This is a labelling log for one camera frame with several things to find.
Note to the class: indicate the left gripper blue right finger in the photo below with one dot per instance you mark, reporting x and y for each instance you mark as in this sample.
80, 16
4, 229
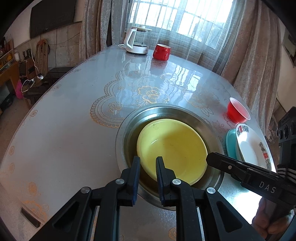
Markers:
161, 178

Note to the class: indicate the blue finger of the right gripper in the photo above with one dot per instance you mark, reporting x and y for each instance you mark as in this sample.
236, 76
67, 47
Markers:
241, 171

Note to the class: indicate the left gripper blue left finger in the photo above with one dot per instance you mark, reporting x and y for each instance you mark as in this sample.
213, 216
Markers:
136, 168

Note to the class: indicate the large oval patterned plate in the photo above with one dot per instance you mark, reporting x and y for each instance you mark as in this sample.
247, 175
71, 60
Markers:
250, 148

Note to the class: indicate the yellow plastic bowl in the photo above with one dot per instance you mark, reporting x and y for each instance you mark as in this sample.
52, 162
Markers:
180, 146

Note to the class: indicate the red plastic bowl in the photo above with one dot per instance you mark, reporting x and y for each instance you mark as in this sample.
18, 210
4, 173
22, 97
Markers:
237, 112

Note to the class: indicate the teal round plate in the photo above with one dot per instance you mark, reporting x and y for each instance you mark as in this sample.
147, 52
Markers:
232, 145

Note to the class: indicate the right beige curtain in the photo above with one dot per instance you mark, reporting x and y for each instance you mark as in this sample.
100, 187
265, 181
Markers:
253, 66

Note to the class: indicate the beige curtain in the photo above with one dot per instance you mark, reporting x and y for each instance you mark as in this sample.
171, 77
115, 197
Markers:
253, 66
103, 25

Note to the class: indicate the red mug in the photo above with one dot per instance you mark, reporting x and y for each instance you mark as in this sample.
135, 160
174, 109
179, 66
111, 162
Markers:
161, 52

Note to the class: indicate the white glass electric kettle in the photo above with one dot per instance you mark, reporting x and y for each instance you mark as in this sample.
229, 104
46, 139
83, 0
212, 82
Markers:
137, 40

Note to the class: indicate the sheer white window curtain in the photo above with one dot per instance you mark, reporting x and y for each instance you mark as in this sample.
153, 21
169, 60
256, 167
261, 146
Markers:
202, 32

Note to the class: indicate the left beige curtain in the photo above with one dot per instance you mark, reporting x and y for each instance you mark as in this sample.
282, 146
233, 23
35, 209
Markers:
103, 25

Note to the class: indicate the wooden folding chair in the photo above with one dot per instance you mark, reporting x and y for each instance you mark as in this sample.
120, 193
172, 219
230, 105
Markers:
41, 56

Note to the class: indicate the wooden shelf cabinet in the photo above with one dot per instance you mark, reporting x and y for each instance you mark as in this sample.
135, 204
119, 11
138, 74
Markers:
10, 74

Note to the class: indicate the wall electrical box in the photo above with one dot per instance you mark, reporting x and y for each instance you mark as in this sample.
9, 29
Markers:
289, 46

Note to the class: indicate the wall mounted black television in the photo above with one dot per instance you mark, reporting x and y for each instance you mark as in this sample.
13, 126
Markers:
48, 15

